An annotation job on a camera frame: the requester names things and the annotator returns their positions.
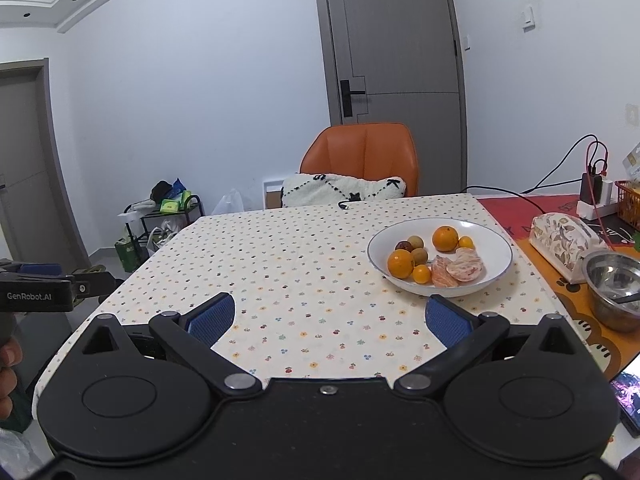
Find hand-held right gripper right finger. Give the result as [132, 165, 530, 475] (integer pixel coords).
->
[394, 294, 586, 392]

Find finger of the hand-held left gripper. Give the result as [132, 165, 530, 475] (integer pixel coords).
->
[0, 259, 62, 276]
[66, 272, 125, 307]

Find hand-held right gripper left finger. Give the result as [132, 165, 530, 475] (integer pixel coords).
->
[80, 292, 263, 392]

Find peeled grapefruit segment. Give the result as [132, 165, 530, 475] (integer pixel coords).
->
[431, 255, 458, 289]

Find peeled pomelo segment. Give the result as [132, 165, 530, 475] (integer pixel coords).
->
[446, 247, 486, 283]

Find orange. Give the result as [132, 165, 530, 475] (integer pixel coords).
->
[432, 226, 459, 253]
[387, 249, 415, 280]

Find white plate with blue rim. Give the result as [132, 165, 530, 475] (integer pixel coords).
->
[367, 217, 514, 298]

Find person's left hand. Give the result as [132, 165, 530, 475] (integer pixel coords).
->
[0, 340, 24, 422]

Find green box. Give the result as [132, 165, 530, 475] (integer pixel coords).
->
[115, 237, 138, 273]

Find white shopping bag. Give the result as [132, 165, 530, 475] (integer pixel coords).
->
[147, 227, 176, 253]

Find black metal rack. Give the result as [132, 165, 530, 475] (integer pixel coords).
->
[124, 195, 205, 256]

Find plain grey door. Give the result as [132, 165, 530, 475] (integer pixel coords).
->
[0, 58, 78, 273]

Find floral tablecloth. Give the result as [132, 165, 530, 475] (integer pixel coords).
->
[32, 192, 563, 411]

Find green packets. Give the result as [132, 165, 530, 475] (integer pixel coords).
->
[160, 191, 192, 212]

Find translucent plastic bag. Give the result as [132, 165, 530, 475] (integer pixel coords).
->
[212, 189, 246, 216]

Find red mat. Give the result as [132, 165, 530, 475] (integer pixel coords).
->
[477, 194, 640, 251]

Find orange cat pattern mat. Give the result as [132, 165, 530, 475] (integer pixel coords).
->
[515, 237, 640, 381]

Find white framed board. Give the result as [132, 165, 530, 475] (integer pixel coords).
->
[261, 177, 285, 209]

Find floral tissue box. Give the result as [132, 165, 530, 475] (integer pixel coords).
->
[530, 212, 608, 283]

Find steel bowl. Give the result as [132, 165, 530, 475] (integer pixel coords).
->
[582, 250, 640, 333]

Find clear plastic bag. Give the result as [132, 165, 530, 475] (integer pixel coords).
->
[0, 427, 43, 480]

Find white cushion with black pattern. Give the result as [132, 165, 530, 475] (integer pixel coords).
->
[280, 172, 407, 208]

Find white power strip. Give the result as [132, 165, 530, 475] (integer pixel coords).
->
[577, 200, 618, 221]

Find orange chair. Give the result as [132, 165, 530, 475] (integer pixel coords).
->
[299, 122, 420, 198]

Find black charger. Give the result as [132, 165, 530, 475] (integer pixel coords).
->
[581, 172, 603, 206]

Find smartphone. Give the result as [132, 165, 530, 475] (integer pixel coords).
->
[610, 360, 640, 436]

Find orange basket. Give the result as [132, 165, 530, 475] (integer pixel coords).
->
[614, 180, 640, 231]

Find grey door with panel lines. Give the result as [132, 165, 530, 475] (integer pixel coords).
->
[312, 0, 468, 196]

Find black cable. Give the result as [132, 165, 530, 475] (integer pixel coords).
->
[462, 134, 598, 217]

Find red cable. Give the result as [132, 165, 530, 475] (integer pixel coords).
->
[585, 141, 614, 252]

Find black door lock handle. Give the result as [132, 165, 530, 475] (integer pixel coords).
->
[340, 79, 367, 118]

